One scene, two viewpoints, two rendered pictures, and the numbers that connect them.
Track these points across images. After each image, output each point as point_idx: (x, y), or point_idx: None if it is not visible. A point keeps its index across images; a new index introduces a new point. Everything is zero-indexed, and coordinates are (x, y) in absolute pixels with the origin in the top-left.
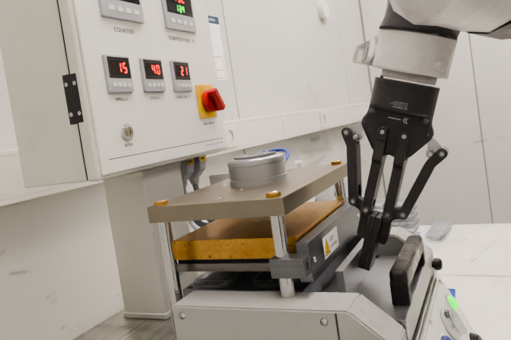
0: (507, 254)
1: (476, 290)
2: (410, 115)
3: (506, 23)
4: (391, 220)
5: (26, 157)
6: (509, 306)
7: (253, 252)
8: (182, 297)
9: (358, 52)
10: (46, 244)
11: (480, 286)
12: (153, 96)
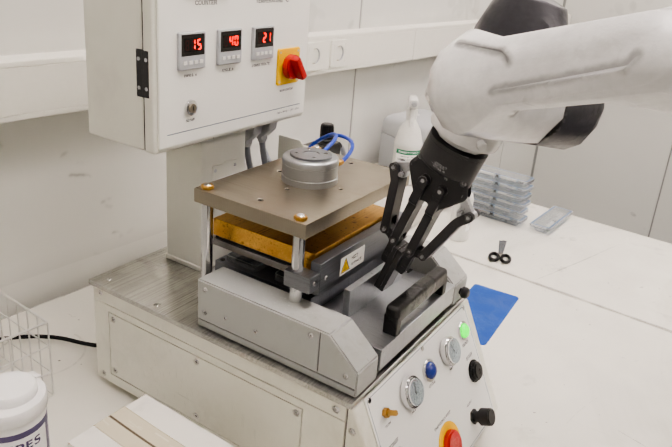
0: (601, 273)
1: (538, 306)
2: (447, 178)
3: (532, 144)
4: (412, 256)
5: (94, 107)
6: (557, 334)
7: (278, 253)
8: (222, 253)
9: None
10: (108, 150)
11: (546, 302)
12: (225, 67)
